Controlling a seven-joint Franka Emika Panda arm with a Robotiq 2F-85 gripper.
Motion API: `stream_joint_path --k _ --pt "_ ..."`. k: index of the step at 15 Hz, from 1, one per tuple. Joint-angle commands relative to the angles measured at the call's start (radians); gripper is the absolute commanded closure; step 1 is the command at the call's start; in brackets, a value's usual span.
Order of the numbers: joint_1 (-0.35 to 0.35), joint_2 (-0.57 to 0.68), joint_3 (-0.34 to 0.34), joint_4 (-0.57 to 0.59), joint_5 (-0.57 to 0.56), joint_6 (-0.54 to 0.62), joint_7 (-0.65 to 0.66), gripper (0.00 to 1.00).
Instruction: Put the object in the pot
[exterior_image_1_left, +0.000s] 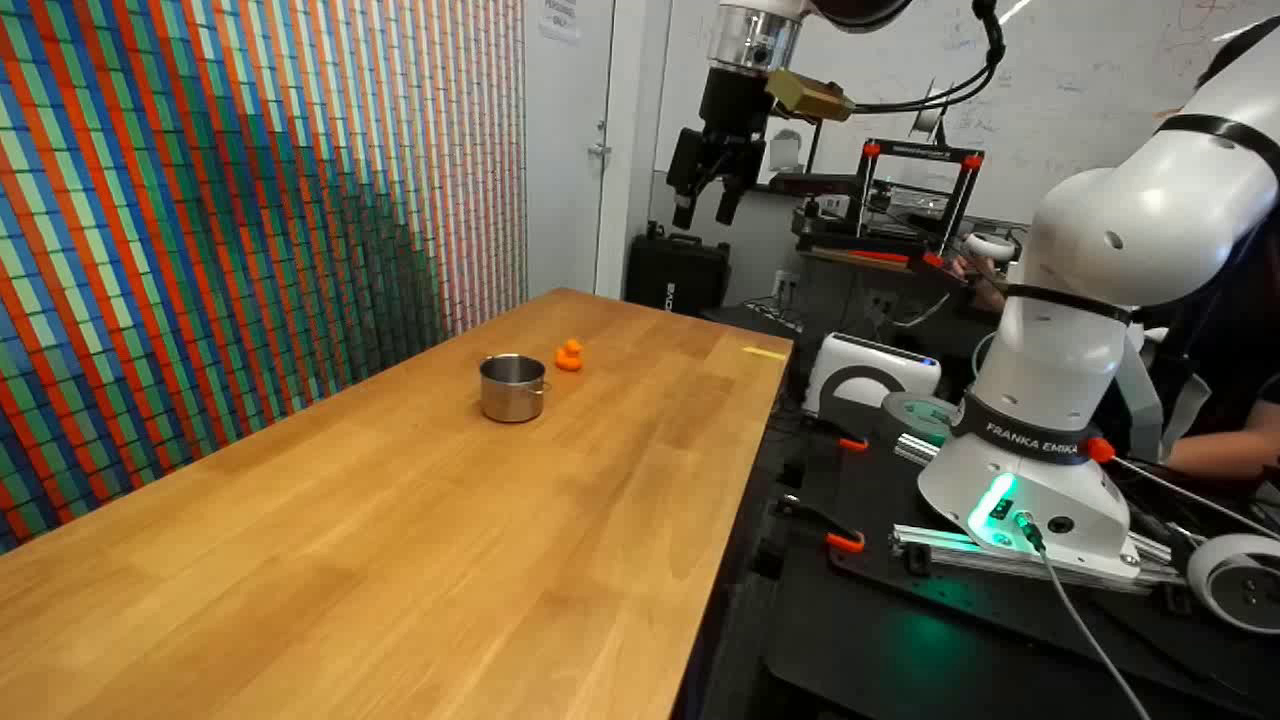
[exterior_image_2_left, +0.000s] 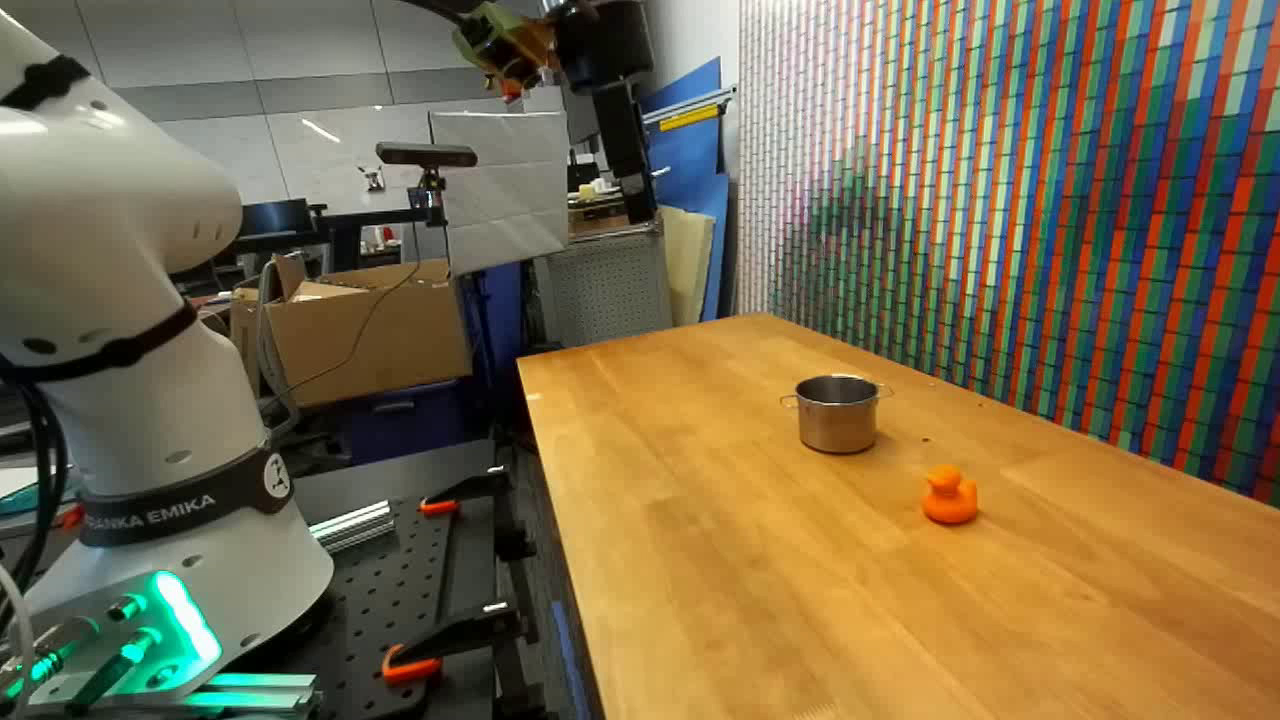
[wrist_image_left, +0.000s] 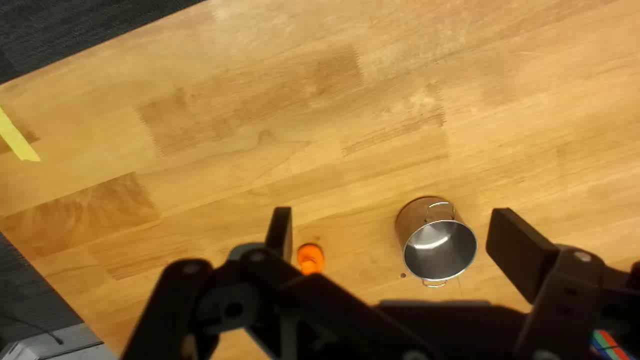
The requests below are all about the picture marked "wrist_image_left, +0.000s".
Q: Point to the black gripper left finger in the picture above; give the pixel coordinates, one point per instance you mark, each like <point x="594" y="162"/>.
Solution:
<point x="280" y="231"/>

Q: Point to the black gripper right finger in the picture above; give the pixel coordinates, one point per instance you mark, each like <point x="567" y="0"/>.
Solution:
<point x="520" y="251"/>

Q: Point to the small orange object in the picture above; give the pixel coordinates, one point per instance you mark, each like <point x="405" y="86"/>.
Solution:
<point x="311" y="258"/>

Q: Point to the small silver metal pot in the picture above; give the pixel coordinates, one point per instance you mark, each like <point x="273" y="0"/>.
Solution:
<point x="437" y="243"/>

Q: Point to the white grey box device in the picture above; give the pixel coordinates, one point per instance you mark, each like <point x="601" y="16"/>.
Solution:
<point x="47" y="343"/>

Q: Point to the yellow tape strip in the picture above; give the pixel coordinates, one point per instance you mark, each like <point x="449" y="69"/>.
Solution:
<point x="17" y="143"/>

